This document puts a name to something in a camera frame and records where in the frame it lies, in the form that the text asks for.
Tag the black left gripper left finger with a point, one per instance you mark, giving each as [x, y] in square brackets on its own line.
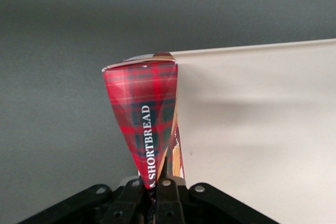
[126, 203]

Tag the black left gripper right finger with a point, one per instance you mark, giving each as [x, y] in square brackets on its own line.
[169, 203]

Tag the red tartan cookie box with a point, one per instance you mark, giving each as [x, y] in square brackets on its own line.
[141, 119]

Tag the beige rectangular tray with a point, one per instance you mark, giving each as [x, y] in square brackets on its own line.
[257, 119]

